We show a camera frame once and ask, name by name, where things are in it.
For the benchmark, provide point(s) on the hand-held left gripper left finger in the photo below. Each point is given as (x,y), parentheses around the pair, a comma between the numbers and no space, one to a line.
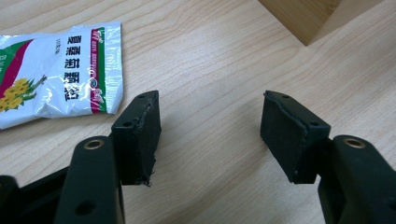
(137,140)

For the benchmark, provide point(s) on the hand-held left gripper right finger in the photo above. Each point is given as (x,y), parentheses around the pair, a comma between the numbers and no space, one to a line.
(289,140)

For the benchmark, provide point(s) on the white flower-print sachet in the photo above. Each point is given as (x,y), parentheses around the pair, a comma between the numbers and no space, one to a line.
(62,74)

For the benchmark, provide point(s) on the wooden tea box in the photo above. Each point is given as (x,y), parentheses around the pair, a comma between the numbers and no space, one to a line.
(311,18)

